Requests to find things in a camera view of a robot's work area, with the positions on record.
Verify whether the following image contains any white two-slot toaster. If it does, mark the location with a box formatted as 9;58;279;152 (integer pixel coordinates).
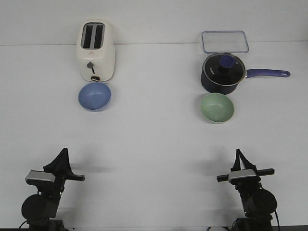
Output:
76;20;116;82

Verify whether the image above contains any glass pot lid blue knob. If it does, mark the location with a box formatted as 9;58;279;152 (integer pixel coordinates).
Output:
203;53;246;86

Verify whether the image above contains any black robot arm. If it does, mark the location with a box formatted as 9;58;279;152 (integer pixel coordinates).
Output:
21;148;85;231
217;149;277;231

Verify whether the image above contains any clear container blue rim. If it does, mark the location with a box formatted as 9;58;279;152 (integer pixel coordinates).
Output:
201;30;249;54

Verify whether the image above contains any dark blue saucepan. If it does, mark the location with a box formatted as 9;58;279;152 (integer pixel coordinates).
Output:
200;52;290;95

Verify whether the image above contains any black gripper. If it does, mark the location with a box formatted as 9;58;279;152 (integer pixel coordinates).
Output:
216;149;274;190
38;148;85;200

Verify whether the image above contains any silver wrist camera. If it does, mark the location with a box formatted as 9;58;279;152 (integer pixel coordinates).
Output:
25;170;55;185
228;169;257;185

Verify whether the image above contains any green bowl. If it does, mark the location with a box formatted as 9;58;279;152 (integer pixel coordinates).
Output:
200;93;235;124

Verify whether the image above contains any blue bowl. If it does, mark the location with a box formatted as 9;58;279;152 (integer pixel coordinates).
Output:
78;82;112;111

